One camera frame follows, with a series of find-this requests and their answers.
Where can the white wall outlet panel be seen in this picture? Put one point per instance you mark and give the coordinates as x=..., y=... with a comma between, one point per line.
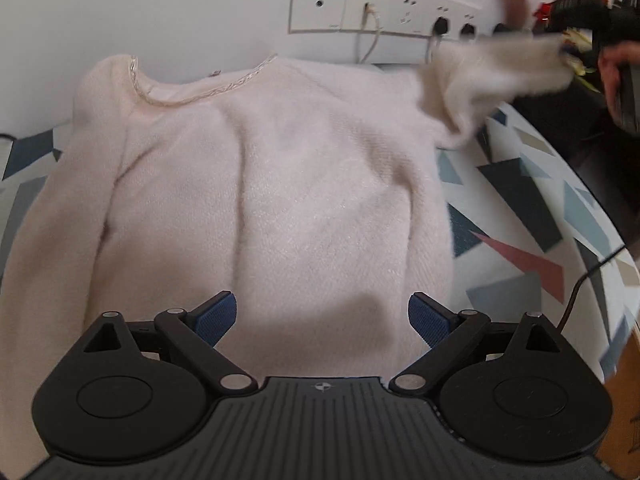
x=345, y=5

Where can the black power plug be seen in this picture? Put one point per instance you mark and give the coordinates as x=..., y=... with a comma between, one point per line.
x=441, y=26
x=468, y=31

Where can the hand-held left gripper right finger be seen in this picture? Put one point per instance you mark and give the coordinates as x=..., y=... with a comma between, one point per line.
x=426, y=317

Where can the black chair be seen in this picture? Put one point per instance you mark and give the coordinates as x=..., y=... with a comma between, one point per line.
x=590, y=160

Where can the pale pink fuzzy sweater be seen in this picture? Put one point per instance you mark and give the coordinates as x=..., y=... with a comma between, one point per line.
x=300, y=200

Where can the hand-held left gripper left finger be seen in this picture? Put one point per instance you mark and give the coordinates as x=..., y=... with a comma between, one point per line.
x=217, y=317

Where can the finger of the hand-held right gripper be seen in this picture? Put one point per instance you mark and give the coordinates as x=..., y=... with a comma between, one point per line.
x=575, y=12

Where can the person's right hand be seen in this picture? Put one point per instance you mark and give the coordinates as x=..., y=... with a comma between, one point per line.
x=607, y=70

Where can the geometric patterned tablecloth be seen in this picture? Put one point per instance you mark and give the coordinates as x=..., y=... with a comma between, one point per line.
x=525, y=200

